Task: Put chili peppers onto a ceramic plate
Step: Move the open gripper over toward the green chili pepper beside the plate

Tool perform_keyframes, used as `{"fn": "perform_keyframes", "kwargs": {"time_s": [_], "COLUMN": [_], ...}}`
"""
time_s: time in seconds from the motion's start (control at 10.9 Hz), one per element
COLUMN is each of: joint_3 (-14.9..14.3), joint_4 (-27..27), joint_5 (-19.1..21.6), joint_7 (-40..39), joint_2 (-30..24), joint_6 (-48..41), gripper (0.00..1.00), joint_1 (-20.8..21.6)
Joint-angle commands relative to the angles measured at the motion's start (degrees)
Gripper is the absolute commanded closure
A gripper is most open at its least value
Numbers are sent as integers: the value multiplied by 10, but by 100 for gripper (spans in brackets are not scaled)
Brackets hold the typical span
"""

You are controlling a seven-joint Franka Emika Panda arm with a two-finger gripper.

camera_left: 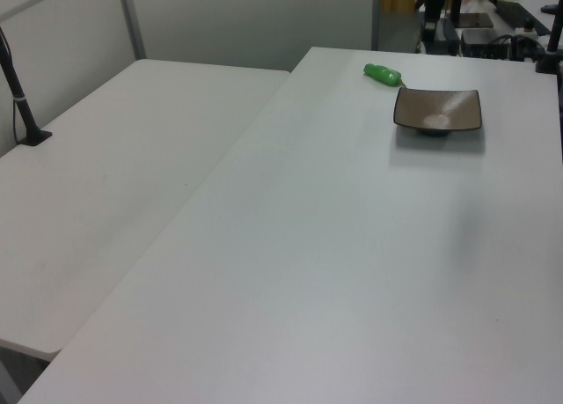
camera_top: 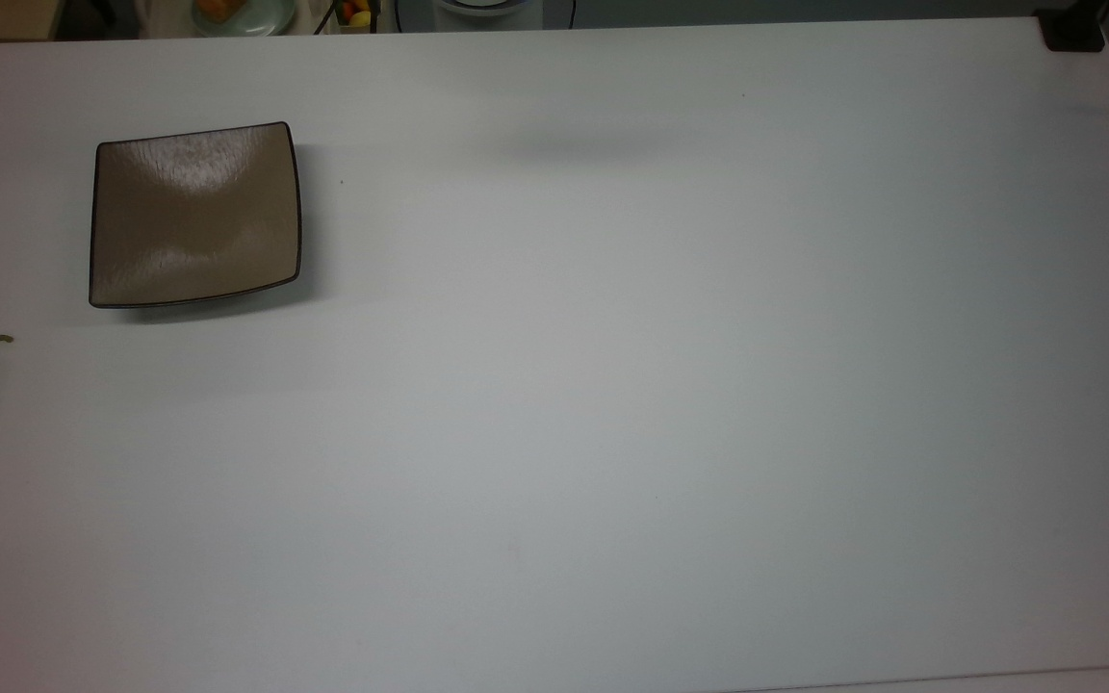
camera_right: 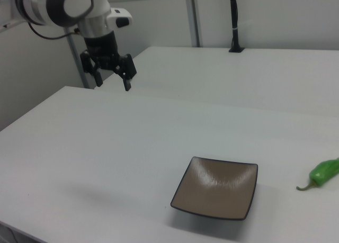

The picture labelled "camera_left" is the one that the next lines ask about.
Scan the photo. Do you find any green chili pepper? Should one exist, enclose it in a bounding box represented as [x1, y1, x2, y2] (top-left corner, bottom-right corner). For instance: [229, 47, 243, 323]
[362, 62, 410, 89]

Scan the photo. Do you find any brown square ceramic plate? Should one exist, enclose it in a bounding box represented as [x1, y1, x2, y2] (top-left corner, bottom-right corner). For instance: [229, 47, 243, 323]
[392, 87, 484, 138]

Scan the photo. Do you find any black monitor stand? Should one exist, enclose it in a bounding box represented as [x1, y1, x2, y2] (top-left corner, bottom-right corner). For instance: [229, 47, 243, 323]
[421, 0, 459, 55]

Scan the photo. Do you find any black electronics box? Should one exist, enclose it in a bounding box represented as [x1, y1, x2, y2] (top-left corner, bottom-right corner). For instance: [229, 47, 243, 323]
[460, 28, 514, 61]

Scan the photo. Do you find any black flat keyboard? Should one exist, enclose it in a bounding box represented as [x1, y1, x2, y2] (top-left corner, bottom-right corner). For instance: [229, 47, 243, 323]
[494, 0, 552, 32]

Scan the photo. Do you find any white power strip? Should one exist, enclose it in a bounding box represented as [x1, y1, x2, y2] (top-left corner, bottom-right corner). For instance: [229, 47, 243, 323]
[512, 21, 552, 39]

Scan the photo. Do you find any black clamped stand pole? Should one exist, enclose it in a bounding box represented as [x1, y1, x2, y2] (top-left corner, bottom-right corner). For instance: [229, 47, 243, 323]
[533, 0, 563, 76]

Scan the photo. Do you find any grey partition frame post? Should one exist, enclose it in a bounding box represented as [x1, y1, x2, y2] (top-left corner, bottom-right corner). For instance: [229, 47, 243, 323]
[370, 0, 384, 51]

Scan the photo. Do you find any black camera stand pole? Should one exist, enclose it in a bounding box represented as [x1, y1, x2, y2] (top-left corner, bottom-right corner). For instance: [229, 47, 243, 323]
[0, 25, 54, 148]

